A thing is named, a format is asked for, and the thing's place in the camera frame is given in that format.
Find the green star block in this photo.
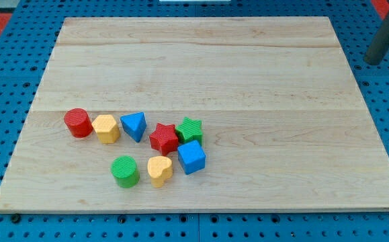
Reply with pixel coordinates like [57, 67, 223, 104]
[175, 117, 203, 145]

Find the red star block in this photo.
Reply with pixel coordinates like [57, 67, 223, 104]
[149, 123, 179, 156]

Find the blue cube block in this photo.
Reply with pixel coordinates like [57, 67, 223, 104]
[177, 140, 206, 175]

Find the wooden board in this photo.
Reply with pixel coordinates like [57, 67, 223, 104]
[0, 17, 389, 214]

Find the yellow heart block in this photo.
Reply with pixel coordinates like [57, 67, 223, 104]
[147, 156, 173, 188]

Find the blue triangle block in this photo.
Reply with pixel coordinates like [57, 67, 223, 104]
[120, 112, 146, 143]

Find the green cylinder block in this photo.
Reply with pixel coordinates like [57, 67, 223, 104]
[110, 155, 140, 188]

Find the yellow hexagon block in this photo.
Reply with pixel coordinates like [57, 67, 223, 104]
[92, 114, 120, 144]

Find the red cylinder block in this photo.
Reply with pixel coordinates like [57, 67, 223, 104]
[64, 108, 93, 138]

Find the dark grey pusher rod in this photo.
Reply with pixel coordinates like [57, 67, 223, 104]
[363, 10, 389, 65]

